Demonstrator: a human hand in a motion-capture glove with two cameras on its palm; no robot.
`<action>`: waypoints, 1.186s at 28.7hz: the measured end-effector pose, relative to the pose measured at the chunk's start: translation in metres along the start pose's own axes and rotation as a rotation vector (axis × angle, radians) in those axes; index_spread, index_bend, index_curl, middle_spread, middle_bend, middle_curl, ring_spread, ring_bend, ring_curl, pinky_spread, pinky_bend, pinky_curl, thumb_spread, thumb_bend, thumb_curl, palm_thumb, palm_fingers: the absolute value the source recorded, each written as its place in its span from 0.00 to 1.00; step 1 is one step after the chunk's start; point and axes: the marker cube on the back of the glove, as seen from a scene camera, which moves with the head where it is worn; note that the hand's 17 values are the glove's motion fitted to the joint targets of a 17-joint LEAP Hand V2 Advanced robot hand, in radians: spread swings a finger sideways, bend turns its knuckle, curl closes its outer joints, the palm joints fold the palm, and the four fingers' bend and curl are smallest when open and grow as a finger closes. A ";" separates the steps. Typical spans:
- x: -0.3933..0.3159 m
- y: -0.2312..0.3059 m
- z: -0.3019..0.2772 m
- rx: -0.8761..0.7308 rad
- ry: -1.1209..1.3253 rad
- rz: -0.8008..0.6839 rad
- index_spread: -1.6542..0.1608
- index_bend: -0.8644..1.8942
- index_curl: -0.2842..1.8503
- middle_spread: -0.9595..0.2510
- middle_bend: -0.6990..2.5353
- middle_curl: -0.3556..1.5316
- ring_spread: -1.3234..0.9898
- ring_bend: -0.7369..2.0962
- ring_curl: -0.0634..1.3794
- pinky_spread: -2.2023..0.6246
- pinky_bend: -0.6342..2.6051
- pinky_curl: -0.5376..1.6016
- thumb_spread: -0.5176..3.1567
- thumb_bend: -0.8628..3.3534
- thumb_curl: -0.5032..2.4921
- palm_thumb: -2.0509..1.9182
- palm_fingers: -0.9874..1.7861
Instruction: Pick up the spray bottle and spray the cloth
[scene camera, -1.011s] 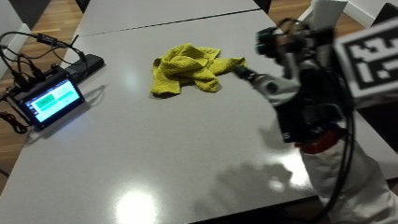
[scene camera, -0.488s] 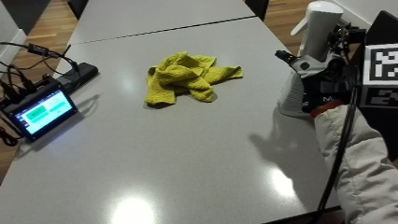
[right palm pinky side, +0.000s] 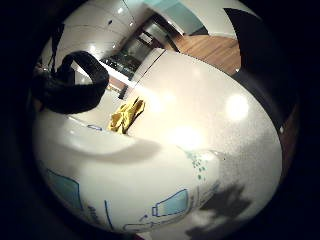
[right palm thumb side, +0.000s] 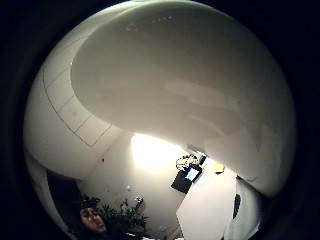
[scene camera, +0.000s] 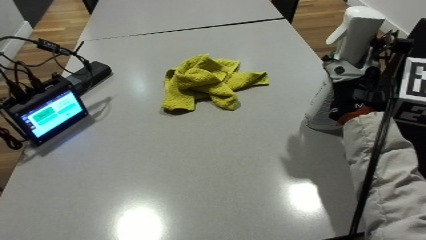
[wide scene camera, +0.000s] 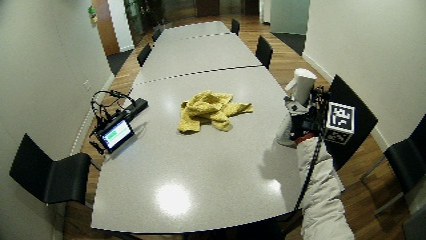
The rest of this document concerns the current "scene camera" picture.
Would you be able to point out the yellow crumpled cloth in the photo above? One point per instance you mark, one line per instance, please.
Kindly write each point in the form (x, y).
(207, 83)

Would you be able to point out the white spray bottle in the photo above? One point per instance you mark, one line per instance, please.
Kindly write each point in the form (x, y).
(359, 31)

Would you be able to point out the small black touchscreen device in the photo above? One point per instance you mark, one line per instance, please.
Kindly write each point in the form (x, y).
(50, 115)

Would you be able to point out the black rectangular power box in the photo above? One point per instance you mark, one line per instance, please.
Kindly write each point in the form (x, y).
(90, 74)

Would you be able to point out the white cube with black markers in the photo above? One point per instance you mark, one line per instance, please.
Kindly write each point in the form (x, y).
(416, 83)

